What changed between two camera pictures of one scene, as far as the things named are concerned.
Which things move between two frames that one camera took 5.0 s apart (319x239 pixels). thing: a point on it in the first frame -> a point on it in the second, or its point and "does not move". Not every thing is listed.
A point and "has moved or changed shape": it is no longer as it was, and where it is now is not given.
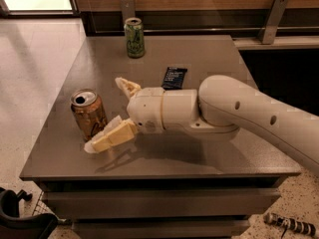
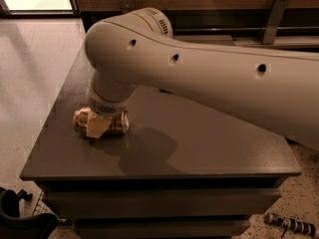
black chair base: (15, 226) does not move
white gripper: (146, 109) -> (104, 107)
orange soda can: (90, 112) has moved or changed shape
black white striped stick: (295, 225) does not move
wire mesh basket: (41, 206) does not move
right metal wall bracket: (275, 14) does not move
